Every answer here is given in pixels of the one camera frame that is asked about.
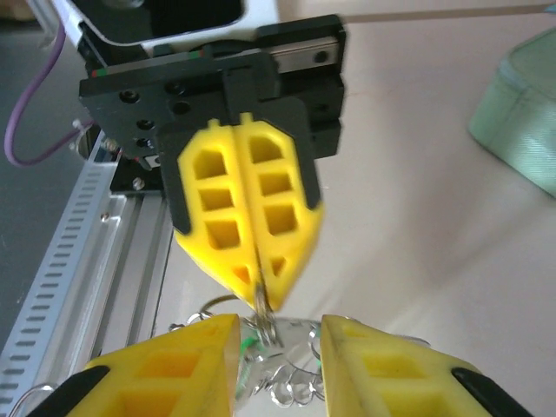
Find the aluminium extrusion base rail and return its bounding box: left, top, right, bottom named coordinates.
left=41, top=190, right=177, bottom=392

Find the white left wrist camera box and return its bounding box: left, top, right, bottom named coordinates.
left=56, top=0, right=279, bottom=57

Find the grey slotted cable duct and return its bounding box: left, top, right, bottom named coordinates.
left=0, top=171, right=116, bottom=394

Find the silver keyring with chain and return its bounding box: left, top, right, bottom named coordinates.
left=169, top=281, right=431, bottom=409

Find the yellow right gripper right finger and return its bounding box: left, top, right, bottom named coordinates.
left=320, top=314, right=538, bottom=417

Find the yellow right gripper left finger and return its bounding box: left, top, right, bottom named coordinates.
left=28, top=313, right=241, bottom=417

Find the silver wire hanger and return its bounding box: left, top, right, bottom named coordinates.
left=8, top=382, right=58, bottom=417

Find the mint green zip case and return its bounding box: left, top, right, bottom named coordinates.
left=467, top=28, right=556, bottom=199

